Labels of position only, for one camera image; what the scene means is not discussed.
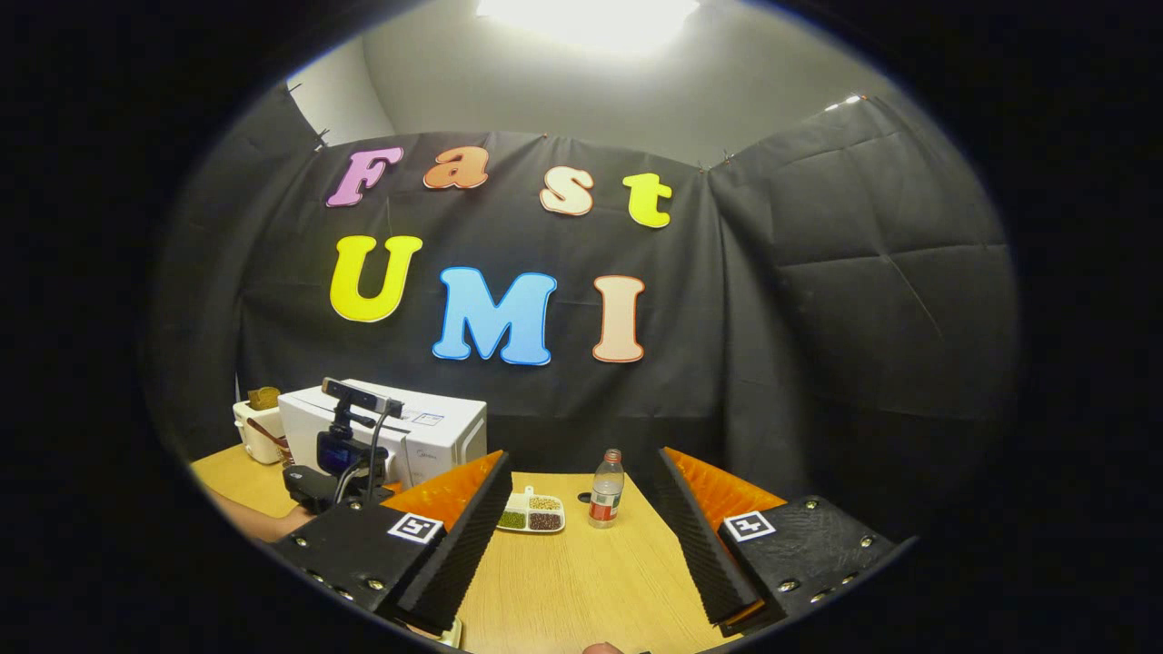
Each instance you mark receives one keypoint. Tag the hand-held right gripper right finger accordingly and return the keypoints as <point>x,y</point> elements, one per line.
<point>695,536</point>

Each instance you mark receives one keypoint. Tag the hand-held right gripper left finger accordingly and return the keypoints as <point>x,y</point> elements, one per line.
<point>463,545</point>

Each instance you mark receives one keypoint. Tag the pale green tray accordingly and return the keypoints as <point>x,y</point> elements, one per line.
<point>447,631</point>

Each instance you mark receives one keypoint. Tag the white microwave oven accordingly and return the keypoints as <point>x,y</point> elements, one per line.
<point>436,436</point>

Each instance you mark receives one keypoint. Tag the divided white bean dish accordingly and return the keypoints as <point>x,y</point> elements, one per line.
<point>531,513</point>

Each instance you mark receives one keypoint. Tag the white toaster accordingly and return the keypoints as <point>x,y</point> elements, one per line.
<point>259,440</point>

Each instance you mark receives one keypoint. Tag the brown bread slices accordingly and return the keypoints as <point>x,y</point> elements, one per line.
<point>264,398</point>

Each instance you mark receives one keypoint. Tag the red label plastic bottle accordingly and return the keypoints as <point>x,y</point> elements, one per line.
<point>606,500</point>

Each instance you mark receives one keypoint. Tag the black backdrop cloth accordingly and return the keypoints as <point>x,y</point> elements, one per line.
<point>818,318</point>

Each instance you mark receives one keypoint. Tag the small ceiling light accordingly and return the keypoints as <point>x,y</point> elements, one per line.
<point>845,102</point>

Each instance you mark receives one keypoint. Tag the large ceiling light panel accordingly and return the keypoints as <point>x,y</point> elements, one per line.
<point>591,18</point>

